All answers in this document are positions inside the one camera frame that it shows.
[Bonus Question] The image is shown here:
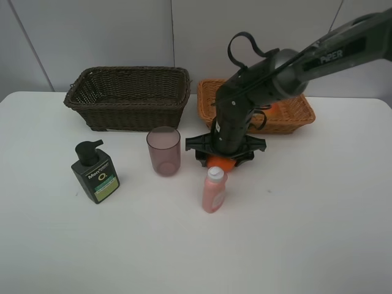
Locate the dark brown wicker basket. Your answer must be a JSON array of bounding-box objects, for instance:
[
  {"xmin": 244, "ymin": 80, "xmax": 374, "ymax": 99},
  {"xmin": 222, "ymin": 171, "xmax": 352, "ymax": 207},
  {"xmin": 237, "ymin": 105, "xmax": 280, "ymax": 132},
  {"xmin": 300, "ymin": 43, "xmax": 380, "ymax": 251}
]
[{"xmin": 64, "ymin": 66, "xmax": 190, "ymax": 132}]

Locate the light orange wicker basket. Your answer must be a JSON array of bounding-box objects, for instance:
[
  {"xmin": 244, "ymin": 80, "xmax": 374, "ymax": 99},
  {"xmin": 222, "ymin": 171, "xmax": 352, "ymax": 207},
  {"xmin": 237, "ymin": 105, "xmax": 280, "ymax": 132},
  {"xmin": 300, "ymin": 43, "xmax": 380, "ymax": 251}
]
[{"xmin": 197, "ymin": 79, "xmax": 315, "ymax": 134}]

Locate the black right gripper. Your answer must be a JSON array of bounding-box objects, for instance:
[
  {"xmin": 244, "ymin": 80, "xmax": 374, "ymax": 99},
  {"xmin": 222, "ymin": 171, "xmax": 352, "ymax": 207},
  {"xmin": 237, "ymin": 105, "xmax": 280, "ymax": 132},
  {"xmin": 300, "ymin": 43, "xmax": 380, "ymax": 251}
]
[{"xmin": 185, "ymin": 102, "xmax": 266, "ymax": 167}]

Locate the translucent purple plastic cup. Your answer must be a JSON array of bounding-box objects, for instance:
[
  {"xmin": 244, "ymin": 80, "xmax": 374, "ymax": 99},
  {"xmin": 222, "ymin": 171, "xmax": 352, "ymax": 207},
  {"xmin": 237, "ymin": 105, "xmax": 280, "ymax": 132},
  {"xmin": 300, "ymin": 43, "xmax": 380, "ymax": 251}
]
[{"xmin": 146, "ymin": 126, "xmax": 181, "ymax": 176}]

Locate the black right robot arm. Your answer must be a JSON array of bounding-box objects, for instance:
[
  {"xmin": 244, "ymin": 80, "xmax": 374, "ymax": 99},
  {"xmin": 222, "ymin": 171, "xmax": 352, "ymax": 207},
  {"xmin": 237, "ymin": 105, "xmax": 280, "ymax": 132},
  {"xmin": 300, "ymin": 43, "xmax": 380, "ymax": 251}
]
[{"xmin": 185, "ymin": 9, "xmax": 391, "ymax": 167}]

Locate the red yellow peach fruit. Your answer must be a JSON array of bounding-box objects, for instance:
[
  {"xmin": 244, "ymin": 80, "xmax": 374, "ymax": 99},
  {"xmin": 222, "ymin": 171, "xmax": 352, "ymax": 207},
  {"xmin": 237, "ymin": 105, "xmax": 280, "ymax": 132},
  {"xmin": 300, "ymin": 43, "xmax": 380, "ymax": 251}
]
[{"xmin": 263, "ymin": 103, "xmax": 280, "ymax": 117}]

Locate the orange mandarin fruit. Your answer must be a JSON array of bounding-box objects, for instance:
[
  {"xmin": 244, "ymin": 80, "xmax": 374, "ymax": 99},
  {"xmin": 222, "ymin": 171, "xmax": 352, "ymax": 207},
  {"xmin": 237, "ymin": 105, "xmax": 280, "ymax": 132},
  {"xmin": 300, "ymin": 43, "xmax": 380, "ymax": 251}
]
[{"xmin": 206, "ymin": 156, "xmax": 236, "ymax": 173}]

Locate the pink lotion bottle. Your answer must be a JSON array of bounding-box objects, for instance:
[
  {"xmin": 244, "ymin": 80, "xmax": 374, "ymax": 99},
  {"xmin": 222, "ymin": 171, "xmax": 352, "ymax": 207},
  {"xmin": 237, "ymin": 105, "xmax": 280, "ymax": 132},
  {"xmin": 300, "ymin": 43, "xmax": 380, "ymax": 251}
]
[{"xmin": 202, "ymin": 167, "xmax": 227, "ymax": 213}]

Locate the black soap pump bottle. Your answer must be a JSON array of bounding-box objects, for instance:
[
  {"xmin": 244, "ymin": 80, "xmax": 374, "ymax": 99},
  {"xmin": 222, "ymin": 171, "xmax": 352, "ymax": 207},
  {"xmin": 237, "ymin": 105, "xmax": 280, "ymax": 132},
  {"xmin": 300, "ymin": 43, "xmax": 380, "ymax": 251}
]
[{"xmin": 71, "ymin": 140, "xmax": 120, "ymax": 204}]

